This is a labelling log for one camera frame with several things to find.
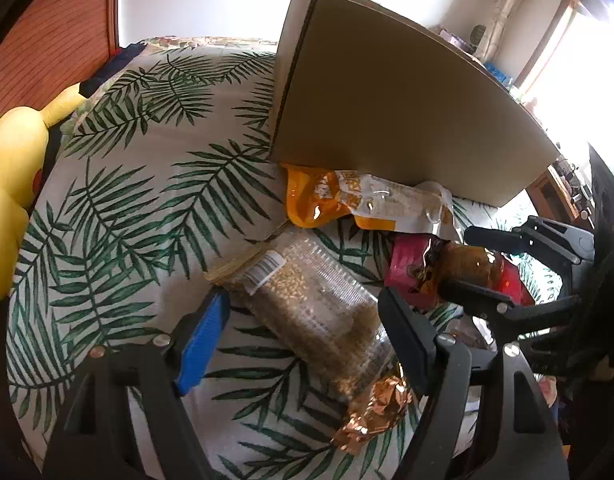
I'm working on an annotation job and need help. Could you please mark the red brown snack bag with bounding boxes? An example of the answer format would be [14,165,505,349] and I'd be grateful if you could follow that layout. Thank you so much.
[384,234,534,311]

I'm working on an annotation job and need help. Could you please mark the clear brown grain snack pack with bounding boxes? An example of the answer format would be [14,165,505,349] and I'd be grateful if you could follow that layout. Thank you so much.
[205,226,411,454]

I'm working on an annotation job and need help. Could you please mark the orange white snack bag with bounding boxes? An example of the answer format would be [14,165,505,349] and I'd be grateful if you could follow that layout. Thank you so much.
[283,164,459,240]

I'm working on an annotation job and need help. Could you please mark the wooden sideboard cabinet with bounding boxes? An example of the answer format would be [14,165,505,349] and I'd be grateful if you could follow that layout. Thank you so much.
[525,166,592,228]

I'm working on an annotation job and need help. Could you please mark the brown cardboard box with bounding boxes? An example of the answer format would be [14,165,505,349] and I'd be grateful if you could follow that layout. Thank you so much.
[270,0,559,207]

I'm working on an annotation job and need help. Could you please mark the yellow Pikachu plush toy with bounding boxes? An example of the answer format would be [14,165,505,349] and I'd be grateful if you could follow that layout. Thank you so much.
[0,84,86,301]

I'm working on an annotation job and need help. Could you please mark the wooden wardrobe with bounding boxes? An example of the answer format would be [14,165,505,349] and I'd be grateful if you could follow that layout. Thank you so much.
[0,0,118,115]

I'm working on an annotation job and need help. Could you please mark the window with wooden frame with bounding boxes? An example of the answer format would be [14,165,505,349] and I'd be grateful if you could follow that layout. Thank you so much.
[514,0,614,174]

